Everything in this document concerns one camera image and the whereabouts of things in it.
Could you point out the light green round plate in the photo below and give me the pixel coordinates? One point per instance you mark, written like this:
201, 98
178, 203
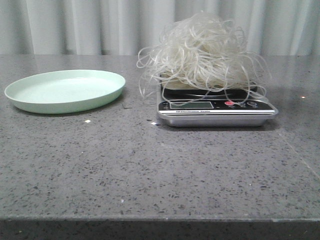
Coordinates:
65, 91

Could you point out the white pleated curtain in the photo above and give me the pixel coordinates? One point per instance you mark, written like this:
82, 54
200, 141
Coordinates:
123, 27

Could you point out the silver black kitchen scale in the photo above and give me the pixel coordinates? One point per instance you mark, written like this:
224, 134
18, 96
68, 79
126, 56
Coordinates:
187, 106

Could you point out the translucent white vermicelli bundle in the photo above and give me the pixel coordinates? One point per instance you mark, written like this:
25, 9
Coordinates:
206, 53

